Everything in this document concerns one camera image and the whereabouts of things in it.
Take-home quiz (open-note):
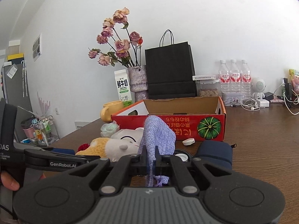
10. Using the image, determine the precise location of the navy blue zip pouch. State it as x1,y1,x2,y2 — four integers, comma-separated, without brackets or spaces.
194,140,237,169

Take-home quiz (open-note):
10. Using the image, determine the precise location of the yellow white plush toy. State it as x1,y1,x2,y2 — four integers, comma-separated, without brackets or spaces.
76,128,144,162

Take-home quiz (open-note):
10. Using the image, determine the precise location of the purple knitted cloth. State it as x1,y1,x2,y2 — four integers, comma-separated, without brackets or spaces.
138,115,176,187

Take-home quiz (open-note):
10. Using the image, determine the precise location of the person's left hand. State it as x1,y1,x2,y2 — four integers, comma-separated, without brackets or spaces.
1,171,20,191

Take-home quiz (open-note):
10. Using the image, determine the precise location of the red fabric flower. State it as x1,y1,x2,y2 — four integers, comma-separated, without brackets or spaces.
77,143,90,152

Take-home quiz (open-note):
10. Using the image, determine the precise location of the storage trolley with items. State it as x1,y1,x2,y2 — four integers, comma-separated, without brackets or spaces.
21,115,60,146

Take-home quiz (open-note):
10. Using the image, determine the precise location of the pale green fake flower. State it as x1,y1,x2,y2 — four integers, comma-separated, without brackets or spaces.
100,121,120,138

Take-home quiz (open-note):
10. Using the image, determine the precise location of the yellow ceramic mug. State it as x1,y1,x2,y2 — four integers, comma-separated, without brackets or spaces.
100,101,124,122

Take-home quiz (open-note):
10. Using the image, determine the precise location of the white cap near box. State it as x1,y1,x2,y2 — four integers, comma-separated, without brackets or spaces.
182,138,196,146

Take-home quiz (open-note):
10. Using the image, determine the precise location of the orange cardboard pumpkin box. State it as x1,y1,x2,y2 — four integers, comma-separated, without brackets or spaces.
112,97,226,141

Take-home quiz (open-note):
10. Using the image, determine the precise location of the white green milk carton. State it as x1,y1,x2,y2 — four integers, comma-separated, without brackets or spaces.
114,69,133,107

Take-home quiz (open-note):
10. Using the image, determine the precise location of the white printed tin box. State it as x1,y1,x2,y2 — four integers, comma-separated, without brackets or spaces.
221,91,244,107

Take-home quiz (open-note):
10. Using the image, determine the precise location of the white charger adapter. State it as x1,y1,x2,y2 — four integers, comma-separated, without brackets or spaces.
256,99,270,108

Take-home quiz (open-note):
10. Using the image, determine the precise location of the purple textured vase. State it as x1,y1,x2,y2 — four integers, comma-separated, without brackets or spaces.
128,65,149,102

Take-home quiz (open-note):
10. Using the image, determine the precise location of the clear jar of seeds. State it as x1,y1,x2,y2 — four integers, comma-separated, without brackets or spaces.
197,83,219,97

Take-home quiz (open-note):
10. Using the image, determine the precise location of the small white robot speaker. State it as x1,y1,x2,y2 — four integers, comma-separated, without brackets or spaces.
251,77,266,100

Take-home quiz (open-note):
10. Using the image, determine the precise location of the dried pink rose bouquet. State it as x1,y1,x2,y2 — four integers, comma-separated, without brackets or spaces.
88,7,143,68

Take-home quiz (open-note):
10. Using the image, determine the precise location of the black small bottle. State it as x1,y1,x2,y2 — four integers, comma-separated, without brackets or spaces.
283,78,292,101

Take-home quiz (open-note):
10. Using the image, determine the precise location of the water bottle middle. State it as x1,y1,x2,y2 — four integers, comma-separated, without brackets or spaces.
230,59,241,93

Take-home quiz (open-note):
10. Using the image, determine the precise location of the water bottle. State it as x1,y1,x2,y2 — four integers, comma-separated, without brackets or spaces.
218,60,231,93
230,59,241,93
241,60,251,98

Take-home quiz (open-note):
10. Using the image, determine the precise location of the water bottle right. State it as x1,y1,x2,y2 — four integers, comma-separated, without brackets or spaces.
241,60,251,98

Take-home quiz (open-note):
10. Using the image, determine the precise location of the water bottle left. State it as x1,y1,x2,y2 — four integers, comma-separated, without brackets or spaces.
218,60,231,93

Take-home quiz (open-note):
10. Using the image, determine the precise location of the flat white box on jar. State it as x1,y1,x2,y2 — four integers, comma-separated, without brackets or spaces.
193,75,216,81

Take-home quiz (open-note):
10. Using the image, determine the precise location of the black paper shopping bag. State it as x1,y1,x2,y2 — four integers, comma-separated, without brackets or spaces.
145,29,197,100

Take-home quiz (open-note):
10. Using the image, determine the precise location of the yellow pink snack bag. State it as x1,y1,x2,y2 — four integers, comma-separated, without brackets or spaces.
289,69,299,95

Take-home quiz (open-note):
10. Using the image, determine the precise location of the white earphones cable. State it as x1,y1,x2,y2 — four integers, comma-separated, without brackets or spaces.
240,97,261,111

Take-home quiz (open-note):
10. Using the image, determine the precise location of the white charging cable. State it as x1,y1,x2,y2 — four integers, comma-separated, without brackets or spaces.
272,81,299,116

